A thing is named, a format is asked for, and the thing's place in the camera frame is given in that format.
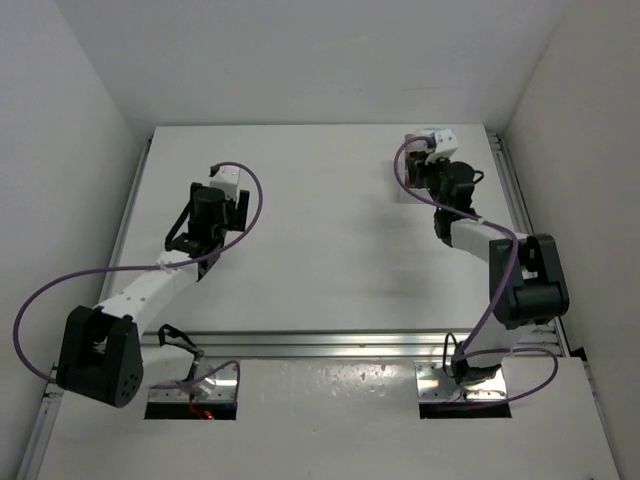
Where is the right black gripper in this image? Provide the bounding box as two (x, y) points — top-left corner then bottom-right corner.
(408, 151), (450, 212)

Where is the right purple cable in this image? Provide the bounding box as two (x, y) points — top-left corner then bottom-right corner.
(393, 135), (560, 406)

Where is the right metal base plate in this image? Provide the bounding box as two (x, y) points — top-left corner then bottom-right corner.
(414, 361), (507, 404)

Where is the purple cable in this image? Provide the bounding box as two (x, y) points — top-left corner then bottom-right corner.
(12, 160), (265, 391)
(393, 135), (560, 406)

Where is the metal base plate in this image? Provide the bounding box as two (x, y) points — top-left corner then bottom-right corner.
(148, 360), (241, 403)
(414, 361), (507, 404)

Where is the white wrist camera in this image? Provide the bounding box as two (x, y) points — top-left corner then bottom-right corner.
(427, 129), (458, 163)
(209, 166), (241, 202)

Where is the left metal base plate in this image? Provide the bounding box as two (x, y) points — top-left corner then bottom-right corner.
(148, 360), (241, 403)

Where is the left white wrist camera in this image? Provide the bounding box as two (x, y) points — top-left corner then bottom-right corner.
(209, 166), (241, 202)

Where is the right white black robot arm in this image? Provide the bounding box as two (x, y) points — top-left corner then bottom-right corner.
(405, 151), (569, 385)

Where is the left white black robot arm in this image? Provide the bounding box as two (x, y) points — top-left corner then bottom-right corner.
(55, 182), (250, 408)

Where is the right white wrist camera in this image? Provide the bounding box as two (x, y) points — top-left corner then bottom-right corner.
(427, 129), (458, 163)

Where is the white compartment organizer box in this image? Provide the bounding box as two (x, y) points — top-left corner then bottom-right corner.
(397, 134), (429, 205)

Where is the aluminium front rail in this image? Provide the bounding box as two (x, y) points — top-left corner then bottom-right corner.
(139, 329), (566, 359)

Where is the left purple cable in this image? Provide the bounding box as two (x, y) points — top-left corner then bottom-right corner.
(12, 160), (265, 391)

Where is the clear cotton pad pouch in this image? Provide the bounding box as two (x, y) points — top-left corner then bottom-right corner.
(407, 126), (443, 138)

